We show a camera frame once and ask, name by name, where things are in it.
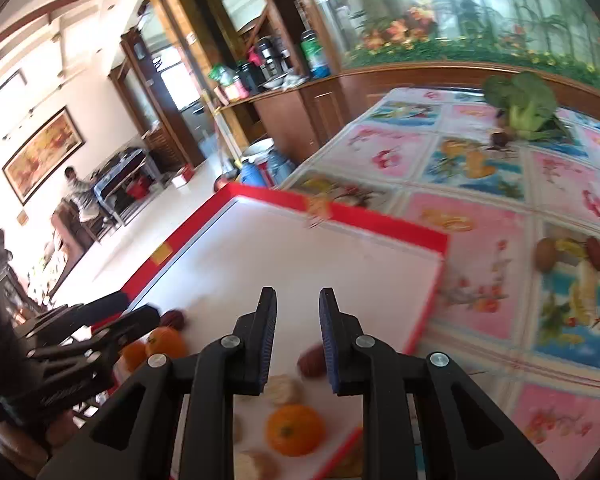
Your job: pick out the brown kiwi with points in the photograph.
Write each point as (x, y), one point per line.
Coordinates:
(546, 255)

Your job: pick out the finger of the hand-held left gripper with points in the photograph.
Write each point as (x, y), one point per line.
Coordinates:
(80, 317)
(130, 327)

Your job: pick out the blue plastic jug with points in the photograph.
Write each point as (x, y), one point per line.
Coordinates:
(253, 173)

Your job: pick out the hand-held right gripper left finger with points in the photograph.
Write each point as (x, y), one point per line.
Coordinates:
(266, 350)

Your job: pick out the white bowl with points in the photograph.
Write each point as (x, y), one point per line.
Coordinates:
(279, 82)

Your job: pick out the fruit print tablecloth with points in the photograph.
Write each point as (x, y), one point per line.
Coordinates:
(480, 260)

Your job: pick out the black thermos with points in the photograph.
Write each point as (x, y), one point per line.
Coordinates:
(248, 76)

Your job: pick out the red box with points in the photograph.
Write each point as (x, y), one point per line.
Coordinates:
(182, 176)

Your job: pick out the red basket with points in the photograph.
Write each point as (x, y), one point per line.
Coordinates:
(137, 188)

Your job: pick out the green broccoli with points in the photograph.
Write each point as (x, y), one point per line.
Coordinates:
(525, 102)

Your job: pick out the person's left hand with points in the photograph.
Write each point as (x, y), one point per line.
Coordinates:
(62, 432)

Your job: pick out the orange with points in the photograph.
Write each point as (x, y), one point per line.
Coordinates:
(166, 342)
(134, 356)
(295, 430)

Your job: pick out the metal basin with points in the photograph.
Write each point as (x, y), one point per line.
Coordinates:
(257, 149)

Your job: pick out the grey cloth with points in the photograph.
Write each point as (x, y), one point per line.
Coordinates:
(296, 80)

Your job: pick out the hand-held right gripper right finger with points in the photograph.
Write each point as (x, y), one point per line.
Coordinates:
(329, 350)

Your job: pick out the red tray with white inside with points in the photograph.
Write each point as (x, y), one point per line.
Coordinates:
(280, 250)

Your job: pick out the red date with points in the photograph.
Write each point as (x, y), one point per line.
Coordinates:
(311, 362)
(500, 139)
(595, 252)
(172, 320)

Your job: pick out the green plastic bag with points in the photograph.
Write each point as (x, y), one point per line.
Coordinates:
(220, 75)

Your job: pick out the framed wall painting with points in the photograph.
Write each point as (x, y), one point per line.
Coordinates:
(42, 152)

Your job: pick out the wooden sideboard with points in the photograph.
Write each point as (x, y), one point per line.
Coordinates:
(360, 90)

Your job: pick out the dark side table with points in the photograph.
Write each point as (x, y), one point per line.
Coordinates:
(125, 166)

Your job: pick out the pink cup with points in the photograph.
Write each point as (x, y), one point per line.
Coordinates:
(233, 91)

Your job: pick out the green water bottle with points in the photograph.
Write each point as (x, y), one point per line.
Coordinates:
(313, 55)

